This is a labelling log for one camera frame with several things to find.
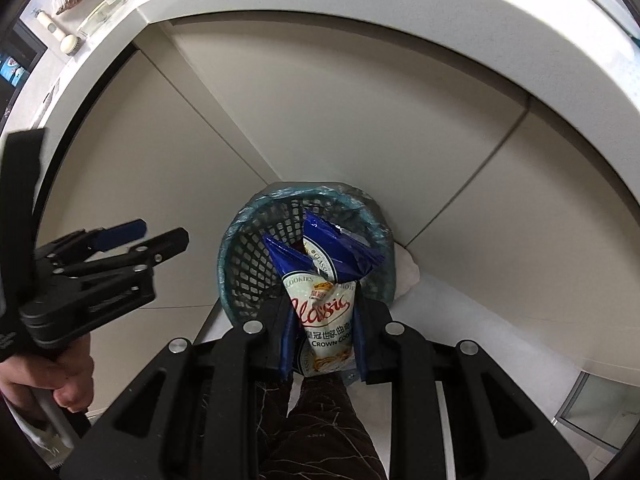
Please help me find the clear glass dish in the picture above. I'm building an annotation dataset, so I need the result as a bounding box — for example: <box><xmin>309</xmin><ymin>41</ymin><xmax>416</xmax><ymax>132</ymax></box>
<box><xmin>77</xmin><ymin>0</ymin><xmax>125</xmax><ymax>38</ymax></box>

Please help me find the person's left hand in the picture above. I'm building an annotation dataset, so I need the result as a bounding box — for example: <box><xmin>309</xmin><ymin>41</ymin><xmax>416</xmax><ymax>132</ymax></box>
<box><xmin>1</xmin><ymin>335</ymin><xmax>94</xmax><ymax>422</ymax></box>

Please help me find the teal mesh trash basket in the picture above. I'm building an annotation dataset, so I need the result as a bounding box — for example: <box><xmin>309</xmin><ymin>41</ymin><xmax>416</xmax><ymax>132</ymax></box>
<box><xmin>217</xmin><ymin>182</ymin><xmax>396</xmax><ymax>325</ymax></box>

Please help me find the blue cookie wrapper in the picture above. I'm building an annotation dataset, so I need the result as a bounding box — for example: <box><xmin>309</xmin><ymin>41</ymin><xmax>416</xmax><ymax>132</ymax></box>
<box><xmin>262</xmin><ymin>211</ymin><xmax>384</xmax><ymax>377</ymax></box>

